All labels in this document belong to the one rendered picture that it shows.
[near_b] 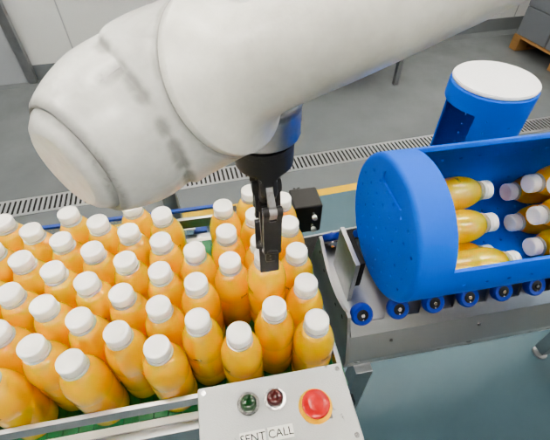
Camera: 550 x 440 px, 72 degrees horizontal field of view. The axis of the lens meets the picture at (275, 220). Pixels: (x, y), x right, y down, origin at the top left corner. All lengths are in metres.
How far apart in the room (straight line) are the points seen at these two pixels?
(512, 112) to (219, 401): 1.24
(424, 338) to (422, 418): 0.91
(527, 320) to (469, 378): 0.92
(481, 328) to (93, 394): 0.77
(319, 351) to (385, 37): 0.52
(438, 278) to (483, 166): 0.38
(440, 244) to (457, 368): 1.32
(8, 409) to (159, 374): 0.22
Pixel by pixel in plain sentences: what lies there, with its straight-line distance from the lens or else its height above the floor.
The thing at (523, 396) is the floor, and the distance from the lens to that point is 1.99.
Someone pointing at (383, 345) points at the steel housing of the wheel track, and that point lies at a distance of 0.87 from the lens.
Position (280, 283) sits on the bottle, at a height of 1.09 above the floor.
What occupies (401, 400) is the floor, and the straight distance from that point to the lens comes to 1.78.
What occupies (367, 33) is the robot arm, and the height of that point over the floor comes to 1.56.
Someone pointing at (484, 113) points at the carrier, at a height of 0.98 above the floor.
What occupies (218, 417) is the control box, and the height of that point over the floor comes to 1.10.
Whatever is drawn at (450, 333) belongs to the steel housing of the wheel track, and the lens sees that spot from 0.93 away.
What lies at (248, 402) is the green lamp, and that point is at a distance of 0.54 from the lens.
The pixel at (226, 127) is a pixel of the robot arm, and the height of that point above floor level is 1.50.
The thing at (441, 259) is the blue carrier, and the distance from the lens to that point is 0.65.
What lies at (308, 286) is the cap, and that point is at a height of 1.09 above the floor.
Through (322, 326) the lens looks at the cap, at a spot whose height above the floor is 1.09.
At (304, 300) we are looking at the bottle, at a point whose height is 1.06.
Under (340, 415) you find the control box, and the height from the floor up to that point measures 1.10.
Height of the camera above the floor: 1.62
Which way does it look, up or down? 46 degrees down
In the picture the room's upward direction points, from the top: straight up
